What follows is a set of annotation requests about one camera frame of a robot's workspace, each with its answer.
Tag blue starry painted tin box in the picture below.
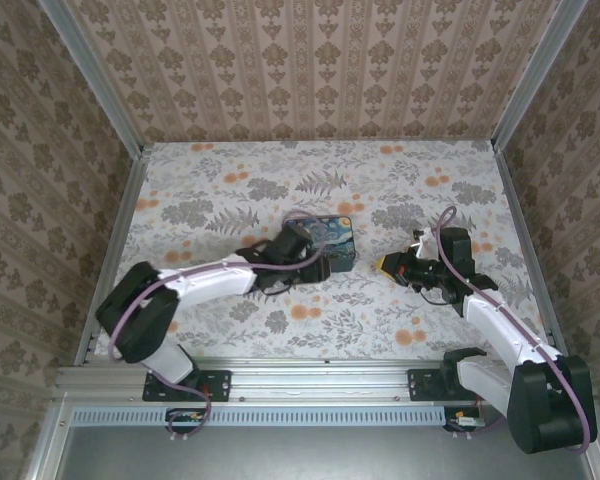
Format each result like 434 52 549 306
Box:
292 214 357 274

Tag floral table mat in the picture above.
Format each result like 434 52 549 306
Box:
97 140 551 362

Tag small circuit board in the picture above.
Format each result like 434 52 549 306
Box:
444 407 486 434
165 408 206 434

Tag grey metal panel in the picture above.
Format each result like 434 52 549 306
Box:
27 399 600 480

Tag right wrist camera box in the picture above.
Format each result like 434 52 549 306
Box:
408 227 439 261

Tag aluminium side rail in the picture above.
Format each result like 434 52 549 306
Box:
74 144 154 366
494 144 574 364

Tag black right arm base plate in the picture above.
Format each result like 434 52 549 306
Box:
407 368 501 403

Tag aluminium mounting rail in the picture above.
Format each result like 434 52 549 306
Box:
54 357 594 402

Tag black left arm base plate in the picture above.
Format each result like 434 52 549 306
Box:
142 368 232 403

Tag grey slotted cable duct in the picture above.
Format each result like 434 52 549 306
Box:
72 405 454 428

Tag aluminium frame post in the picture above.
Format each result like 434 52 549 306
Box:
37 0 146 157
492 0 589 151

